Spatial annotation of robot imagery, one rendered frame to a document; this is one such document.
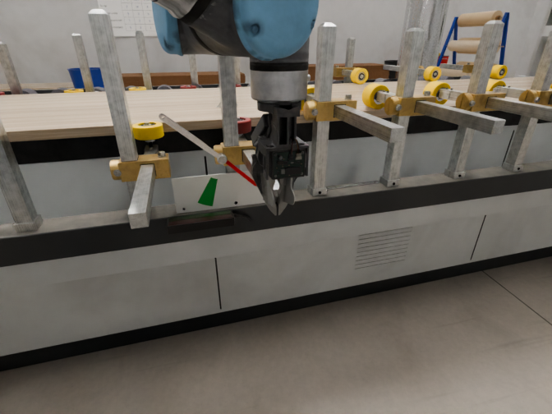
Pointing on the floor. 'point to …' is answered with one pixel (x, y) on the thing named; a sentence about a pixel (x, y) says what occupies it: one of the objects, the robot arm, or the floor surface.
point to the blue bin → (82, 79)
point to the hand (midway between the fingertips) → (276, 207)
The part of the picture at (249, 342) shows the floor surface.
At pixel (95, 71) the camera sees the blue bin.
